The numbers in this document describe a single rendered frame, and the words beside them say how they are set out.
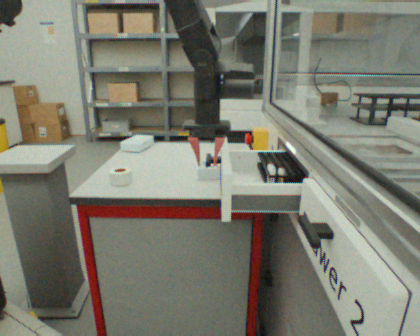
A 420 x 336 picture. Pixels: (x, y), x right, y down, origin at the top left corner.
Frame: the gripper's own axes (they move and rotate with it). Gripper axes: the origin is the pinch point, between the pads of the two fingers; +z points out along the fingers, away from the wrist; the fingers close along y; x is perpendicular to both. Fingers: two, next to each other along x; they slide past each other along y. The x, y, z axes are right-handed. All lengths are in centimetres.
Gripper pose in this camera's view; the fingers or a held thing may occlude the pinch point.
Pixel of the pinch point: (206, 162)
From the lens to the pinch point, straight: 68.5
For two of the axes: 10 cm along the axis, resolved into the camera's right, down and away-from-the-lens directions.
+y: 10.0, 0.2, -0.2
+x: 0.3, -3.2, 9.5
